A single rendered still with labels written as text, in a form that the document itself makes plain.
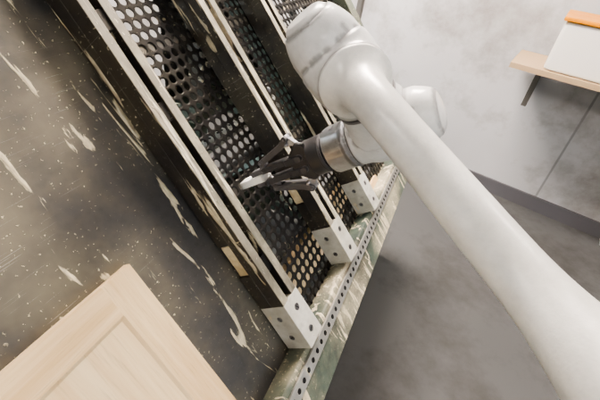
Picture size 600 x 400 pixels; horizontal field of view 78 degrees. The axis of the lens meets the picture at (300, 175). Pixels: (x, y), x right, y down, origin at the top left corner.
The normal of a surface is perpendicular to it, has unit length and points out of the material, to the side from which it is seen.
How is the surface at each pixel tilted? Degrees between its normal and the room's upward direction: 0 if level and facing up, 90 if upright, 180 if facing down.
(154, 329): 50
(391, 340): 0
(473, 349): 0
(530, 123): 90
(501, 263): 62
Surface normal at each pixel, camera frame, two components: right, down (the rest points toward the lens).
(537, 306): -0.75, -0.41
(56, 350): 0.77, -0.28
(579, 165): -0.58, 0.40
